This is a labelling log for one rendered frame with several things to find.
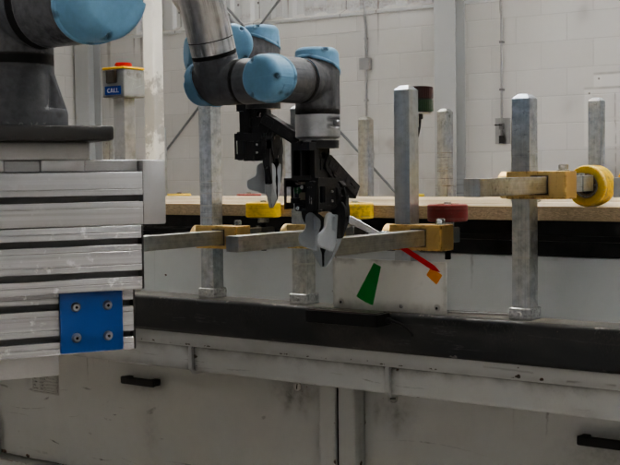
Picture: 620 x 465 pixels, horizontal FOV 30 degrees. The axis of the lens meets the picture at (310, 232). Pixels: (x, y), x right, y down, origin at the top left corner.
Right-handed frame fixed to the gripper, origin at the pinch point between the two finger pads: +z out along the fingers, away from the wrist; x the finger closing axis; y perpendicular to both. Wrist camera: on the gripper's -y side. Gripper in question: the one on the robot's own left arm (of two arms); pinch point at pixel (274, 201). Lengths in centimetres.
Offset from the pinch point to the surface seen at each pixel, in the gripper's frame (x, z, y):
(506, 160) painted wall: -771, -9, 34
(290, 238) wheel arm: 6.3, 7.1, -4.9
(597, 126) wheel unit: -100, -16, -61
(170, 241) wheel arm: 4.6, 7.7, 21.1
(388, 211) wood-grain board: -19.8, 3.1, -19.4
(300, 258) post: -5.1, 12.1, -3.6
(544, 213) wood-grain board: -7, 3, -53
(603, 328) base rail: 20, 22, -65
